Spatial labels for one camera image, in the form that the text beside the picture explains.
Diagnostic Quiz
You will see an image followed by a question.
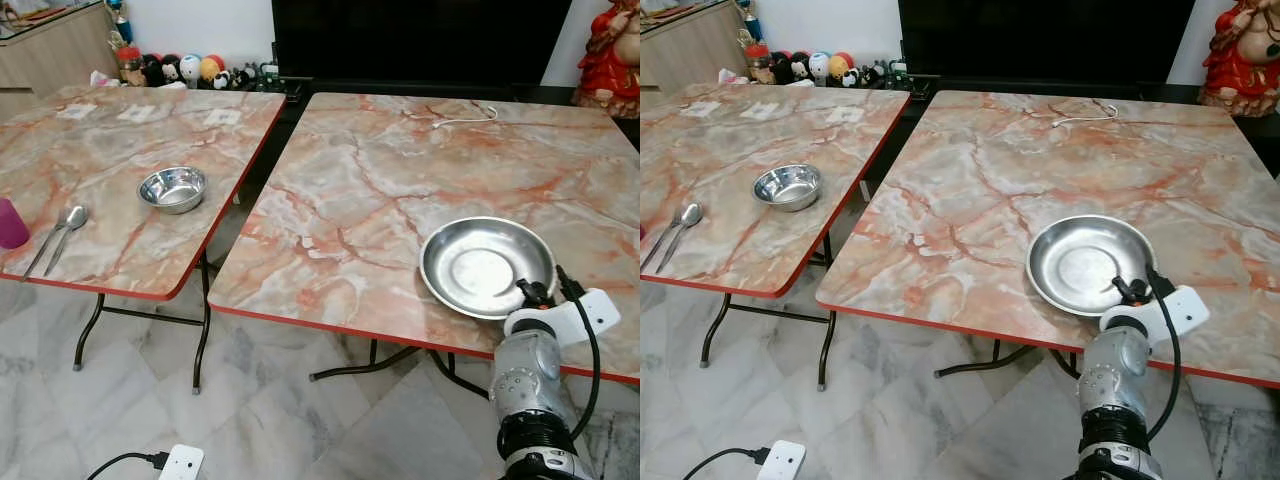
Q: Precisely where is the round steel plate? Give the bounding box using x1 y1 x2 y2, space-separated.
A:
1027 215 1161 318
419 217 558 321

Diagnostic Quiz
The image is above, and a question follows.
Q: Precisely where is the steel fork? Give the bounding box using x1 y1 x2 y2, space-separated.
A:
22 207 71 281
641 205 686 273

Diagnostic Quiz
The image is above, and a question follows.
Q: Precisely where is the steel spoon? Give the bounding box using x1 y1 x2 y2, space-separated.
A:
655 202 704 274
43 205 89 278

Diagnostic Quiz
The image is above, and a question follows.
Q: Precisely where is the marble pattern folding table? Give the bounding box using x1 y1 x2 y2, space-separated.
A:
207 92 641 401
815 90 1280 391
640 83 912 391
0 85 288 393

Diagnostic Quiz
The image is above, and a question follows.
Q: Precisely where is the red seated statue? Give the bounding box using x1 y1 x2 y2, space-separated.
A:
572 0 641 119
1198 0 1280 118

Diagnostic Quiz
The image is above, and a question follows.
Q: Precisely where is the black television screen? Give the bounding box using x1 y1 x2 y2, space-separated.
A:
272 0 573 86
898 0 1198 86

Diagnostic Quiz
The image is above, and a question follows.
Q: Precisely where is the small steel bowl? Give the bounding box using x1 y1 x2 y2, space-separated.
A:
752 164 824 213
137 166 208 215

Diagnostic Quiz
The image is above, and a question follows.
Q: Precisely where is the light wooden cabinet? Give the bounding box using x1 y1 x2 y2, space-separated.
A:
640 0 746 91
0 0 121 96

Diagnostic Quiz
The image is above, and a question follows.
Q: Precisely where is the brown bear toy red hat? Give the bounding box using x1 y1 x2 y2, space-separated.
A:
744 43 774 86
116 45 147 88

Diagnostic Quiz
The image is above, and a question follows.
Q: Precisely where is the pink plastic cup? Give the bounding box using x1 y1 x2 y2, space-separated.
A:
0 197 31 250

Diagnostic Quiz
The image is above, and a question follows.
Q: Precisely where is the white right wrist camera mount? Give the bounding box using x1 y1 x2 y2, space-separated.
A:
1100 285 1211 344
505 288 621 346

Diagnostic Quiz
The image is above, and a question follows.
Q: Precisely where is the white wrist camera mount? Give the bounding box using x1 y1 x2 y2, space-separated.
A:
1100 285 1211 344
757 440 807 480
505 288 621 346
158 445 205 480

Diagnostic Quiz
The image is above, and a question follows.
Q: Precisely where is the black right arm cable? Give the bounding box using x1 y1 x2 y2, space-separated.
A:
1145 265 1183 441
555 265 603 441

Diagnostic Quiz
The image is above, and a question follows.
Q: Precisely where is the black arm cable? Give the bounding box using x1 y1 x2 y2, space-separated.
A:
555 265 603 441
1145 265 1183 441
85 452 169 480
683 447 771 480

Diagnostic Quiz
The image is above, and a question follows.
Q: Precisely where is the thin white cable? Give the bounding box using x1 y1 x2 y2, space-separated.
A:
405 105 499 129
1050 103 1119 128

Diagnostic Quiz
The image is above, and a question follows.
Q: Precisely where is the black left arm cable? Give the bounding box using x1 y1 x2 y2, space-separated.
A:
85 452 169 480
683 447 771 480

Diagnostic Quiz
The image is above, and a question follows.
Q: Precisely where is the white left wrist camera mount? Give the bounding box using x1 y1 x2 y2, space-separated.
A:
757 440 807 480
158 445 205 480

